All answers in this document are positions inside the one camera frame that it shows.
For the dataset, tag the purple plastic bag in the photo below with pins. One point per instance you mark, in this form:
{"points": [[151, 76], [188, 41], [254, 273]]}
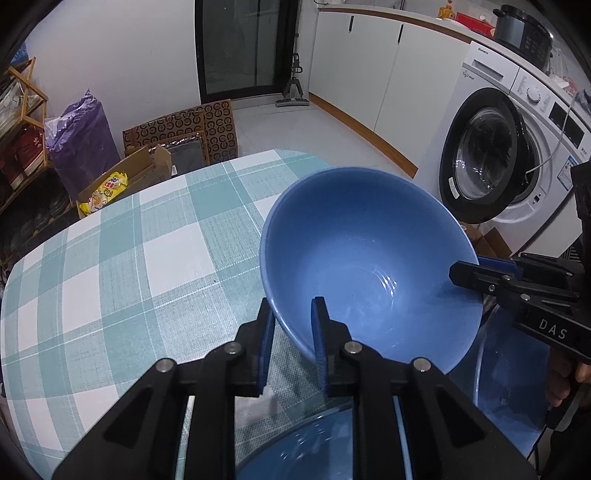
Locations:
{"points": [[83, 147]]}

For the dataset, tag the yellow snack packet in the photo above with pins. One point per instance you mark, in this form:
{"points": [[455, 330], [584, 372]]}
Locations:
{"points": [[104, 191]]}

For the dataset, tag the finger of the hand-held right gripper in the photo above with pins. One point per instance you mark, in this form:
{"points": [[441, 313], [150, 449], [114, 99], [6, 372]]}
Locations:
{"points": [[471, 277], [498, 266]]}

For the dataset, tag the white base cabinet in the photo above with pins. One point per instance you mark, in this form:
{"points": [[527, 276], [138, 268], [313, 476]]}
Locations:
{"points": [[369, 69]]}

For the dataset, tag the small brown cardboard box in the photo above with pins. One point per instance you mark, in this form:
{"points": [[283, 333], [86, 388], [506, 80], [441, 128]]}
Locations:
{"points": [[494, 242]]}

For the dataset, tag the yellow bottle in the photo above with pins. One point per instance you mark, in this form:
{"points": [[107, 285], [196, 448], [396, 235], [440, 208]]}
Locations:
{"points": [[447, 10]]}

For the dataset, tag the black glass door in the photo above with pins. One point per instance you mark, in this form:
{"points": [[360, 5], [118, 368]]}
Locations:
{"points": [[240, 46]]}

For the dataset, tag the large blue bowl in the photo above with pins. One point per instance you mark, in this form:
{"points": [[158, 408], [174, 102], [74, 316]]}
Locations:
{"points": [[295, 452]]}

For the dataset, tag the grey stick vacuum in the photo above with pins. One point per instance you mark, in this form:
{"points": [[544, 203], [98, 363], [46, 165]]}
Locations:
{"points": [[293, 94]]}

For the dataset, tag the white washing machine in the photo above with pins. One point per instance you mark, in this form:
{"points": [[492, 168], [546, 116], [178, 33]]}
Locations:
{"points": [[531, 115]]}

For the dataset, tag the person's right hand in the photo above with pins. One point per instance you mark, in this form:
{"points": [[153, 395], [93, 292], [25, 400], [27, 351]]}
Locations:
{"points": [[561, 374]]}

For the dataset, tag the black pressure cooker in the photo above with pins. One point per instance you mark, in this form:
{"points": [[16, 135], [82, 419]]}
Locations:
{"points": [[526, 34]]}

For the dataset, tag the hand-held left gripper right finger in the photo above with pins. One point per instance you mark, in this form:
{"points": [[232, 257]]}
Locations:
{"points": [[319, 341]]}

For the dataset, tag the patterned cardboard sheet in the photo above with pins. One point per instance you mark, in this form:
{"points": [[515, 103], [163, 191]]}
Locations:
{"points": [[217, 124]]}

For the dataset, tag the red box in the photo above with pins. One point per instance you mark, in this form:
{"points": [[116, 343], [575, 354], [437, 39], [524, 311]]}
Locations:
{"points": [[475, 23]]}

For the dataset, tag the foil insulated bag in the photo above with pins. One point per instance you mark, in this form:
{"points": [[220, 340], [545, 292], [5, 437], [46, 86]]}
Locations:
{"points": [[187, 154]]}

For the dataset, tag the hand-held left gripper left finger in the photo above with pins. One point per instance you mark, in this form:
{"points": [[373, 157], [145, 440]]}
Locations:
{"points": [[264, 350]]}

